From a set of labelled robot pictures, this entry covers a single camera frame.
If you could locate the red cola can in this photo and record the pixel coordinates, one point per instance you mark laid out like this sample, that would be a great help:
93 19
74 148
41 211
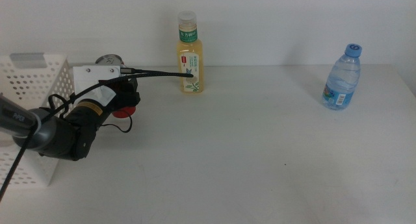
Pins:
109 59

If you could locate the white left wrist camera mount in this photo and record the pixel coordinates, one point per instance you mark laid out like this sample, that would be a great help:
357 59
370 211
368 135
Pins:
94 74

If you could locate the white perforated plastic basket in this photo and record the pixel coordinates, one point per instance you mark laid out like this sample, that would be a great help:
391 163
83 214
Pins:
19 78

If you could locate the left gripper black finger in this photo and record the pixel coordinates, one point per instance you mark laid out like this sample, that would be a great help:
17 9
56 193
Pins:
129 86

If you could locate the yellow tea bottle green label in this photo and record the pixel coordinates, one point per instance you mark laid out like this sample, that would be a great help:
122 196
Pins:
190 55

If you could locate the clear water bottle blue cap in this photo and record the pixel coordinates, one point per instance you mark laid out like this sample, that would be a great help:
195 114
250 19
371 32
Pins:
343 81

